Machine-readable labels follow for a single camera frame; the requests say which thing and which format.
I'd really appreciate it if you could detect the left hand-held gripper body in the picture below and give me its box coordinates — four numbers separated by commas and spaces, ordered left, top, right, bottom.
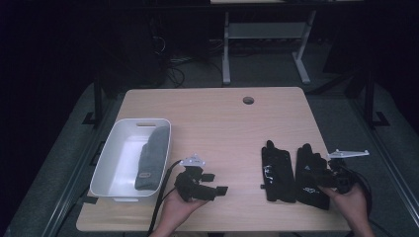
174, 153, 219, 202

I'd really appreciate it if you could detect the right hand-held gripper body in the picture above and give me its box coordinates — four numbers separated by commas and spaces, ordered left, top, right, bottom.
327, 149, 371, 195

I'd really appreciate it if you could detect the black glove white print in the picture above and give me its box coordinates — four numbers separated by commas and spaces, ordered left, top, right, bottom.
294, 142, 332, 211
260, 139, 296, 203

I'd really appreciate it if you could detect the grey mitten with label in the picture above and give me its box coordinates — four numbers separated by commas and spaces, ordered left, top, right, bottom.
133, 125, 171, 192

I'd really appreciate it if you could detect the white plastic bin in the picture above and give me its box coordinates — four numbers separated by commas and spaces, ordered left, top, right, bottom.
89, 118, 173, 202

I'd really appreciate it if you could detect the person's right hand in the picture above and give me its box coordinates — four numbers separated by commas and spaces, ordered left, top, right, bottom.
317, 183, 370, 229

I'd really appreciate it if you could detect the person's left hand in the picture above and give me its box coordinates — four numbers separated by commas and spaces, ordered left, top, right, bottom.
157, 189, 209, 232

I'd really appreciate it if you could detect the black metal stand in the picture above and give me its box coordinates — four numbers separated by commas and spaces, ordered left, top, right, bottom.
82, 73, 107, 126
361, 70, 391, 130

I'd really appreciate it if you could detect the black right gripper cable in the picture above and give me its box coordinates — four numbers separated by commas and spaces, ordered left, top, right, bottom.
342, 166, 396, 237

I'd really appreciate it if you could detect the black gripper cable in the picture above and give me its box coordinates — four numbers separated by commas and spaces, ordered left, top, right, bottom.
146, 159, 183, 237
342, 166, 396, 237

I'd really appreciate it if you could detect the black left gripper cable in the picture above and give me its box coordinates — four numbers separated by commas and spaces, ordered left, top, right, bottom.
146, 159, 183, 237

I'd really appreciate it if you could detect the grey metal rail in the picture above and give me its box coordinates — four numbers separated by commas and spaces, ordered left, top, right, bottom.
41, 98, 117, 237
349, 98, 419, 229

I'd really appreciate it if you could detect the tangle of floor cables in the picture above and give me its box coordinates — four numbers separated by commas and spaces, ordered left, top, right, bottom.
154, 33, 225, 89

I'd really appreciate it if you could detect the white metal desk frame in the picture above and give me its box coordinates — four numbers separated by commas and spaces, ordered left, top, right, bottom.
221, 9, 318, 86

